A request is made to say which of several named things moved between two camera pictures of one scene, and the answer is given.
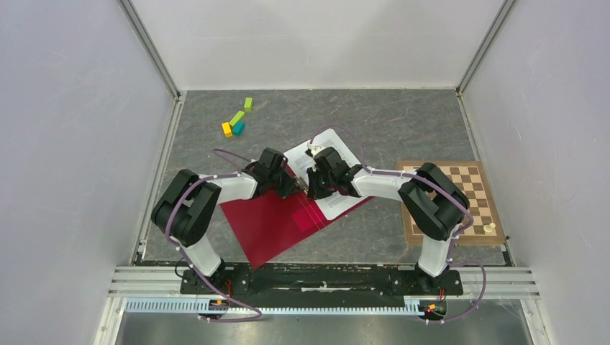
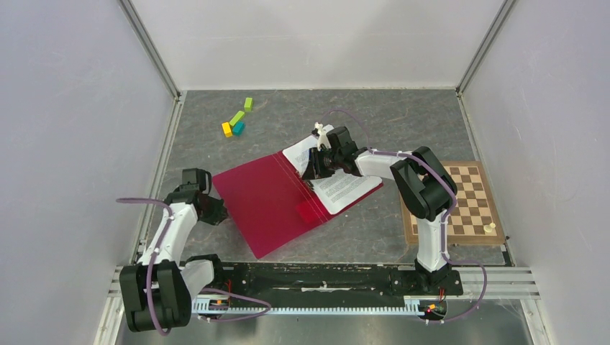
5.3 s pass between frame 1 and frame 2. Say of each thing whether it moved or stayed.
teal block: stayed
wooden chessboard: stayed
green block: stayed
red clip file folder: moved
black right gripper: moved
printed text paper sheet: stayed
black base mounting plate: stayed
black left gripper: moved
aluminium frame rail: stayed
